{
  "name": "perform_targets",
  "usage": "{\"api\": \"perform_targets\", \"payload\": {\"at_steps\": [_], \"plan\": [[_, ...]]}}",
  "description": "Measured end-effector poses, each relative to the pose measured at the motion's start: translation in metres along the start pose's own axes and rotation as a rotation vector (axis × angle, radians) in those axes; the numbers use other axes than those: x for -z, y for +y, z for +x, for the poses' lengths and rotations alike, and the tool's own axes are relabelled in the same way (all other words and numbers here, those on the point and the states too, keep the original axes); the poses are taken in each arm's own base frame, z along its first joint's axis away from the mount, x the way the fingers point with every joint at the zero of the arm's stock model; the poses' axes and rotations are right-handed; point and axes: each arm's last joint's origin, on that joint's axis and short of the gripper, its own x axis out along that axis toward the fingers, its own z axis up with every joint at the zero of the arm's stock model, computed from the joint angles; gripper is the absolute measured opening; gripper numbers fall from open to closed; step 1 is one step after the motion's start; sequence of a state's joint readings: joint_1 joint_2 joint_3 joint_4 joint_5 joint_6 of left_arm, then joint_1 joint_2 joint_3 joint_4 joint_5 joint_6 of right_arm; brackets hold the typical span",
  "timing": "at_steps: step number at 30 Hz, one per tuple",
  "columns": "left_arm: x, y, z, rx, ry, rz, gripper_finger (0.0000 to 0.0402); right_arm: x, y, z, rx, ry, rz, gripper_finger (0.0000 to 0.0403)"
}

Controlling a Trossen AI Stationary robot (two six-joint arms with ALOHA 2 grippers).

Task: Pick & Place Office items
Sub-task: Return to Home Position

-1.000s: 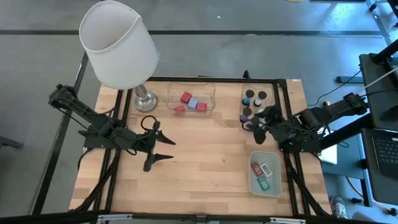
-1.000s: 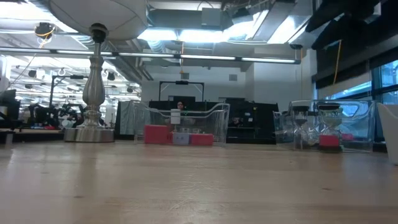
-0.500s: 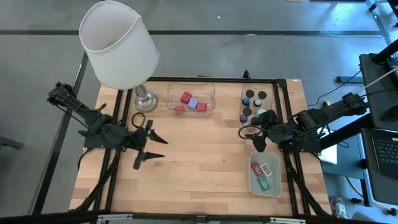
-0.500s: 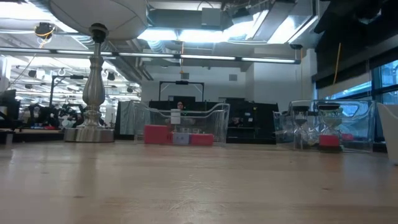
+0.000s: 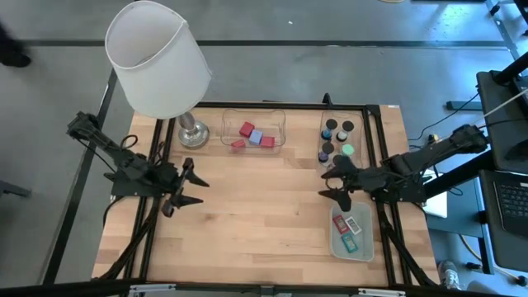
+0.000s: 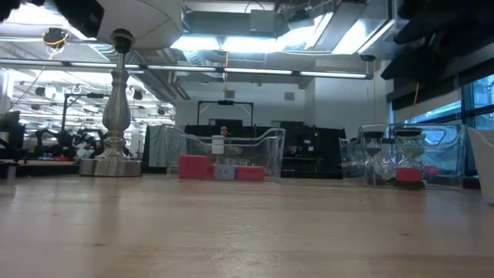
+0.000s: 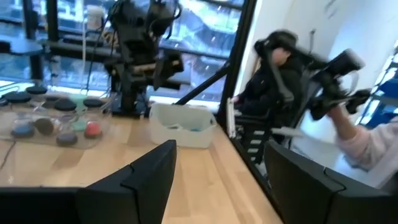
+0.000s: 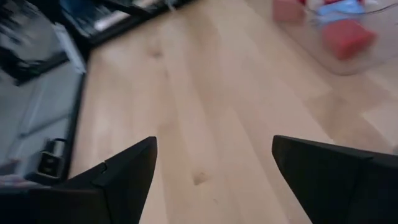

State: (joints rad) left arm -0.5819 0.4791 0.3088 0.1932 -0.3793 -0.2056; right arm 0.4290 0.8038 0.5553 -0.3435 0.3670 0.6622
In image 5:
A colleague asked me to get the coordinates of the white sand hourglass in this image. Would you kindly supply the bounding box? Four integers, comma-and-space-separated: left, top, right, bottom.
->
336, 120, 356, 144

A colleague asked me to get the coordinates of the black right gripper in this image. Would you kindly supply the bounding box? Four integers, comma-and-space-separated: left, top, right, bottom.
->
318, 155, 389, 213

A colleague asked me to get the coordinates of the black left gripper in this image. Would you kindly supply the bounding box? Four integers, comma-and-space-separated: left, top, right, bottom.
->
158, 158, 210, 219

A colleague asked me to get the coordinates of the purple sand hourglass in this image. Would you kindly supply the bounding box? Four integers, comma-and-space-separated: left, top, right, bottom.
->
317, 141, 336, 164

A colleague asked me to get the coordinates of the red digital timer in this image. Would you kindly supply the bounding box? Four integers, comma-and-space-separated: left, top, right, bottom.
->
332, 214, 351, 236

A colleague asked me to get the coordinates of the frosted plastic bin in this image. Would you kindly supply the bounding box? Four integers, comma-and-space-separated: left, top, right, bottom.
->
328, 200, 375, 262

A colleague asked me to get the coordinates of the clear plastic bin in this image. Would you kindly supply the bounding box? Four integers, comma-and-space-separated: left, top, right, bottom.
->
318, 109, 365, 174
220, 107, 287, 156

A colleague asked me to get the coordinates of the black laptop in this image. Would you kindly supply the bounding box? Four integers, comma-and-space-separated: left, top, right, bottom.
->
476, 69, 528, 273

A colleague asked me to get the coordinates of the black rig frame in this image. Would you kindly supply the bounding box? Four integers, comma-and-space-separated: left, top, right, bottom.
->
0, 51, 528, 297

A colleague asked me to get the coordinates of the white digital timer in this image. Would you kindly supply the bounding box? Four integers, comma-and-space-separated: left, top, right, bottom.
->
345, 216, 363, 236

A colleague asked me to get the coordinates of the white box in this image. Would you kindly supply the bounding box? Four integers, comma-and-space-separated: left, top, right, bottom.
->
422, 168, 449, 219

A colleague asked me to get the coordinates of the blue sand hourglass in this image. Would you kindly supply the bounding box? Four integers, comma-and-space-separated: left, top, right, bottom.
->
321, 118, 339, 141

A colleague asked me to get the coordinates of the person's shoe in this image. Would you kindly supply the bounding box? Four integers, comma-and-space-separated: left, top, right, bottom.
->
436, 259, 462, 291
0, 22, 33, 69

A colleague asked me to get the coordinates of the black floor cable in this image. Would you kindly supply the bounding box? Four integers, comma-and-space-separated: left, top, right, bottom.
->
408, 92, 482, 142

